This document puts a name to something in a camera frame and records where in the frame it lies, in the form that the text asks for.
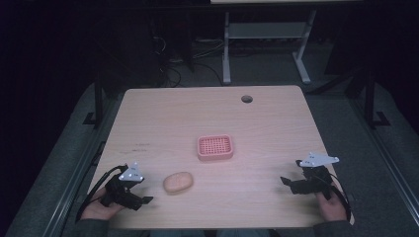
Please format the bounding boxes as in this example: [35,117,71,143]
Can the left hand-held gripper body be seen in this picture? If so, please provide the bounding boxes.
[100,161,146,212]

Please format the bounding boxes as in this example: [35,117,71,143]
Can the pink slotted soap dish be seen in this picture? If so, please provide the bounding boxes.
[197,133,235,163]

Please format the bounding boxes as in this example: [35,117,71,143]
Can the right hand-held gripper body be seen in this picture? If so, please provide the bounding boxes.
[289,151,341,200]

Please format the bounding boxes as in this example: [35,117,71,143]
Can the person's left hand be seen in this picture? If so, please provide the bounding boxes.
[80,187,126,221]

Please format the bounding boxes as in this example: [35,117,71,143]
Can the white metal table frame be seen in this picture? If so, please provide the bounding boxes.
[221,9,318,86]

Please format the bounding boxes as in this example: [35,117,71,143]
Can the cables on floor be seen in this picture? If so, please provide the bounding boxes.
[149,34,228,88]

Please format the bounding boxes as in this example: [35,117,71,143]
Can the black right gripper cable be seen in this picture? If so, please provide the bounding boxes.
[315,171,352,221]

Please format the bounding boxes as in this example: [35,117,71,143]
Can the black metal stand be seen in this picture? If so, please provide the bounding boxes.
[82,74,107,128]
[363,70,392,130]

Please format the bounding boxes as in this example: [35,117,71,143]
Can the person's right hand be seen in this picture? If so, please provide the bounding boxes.
[314,186,349,222]

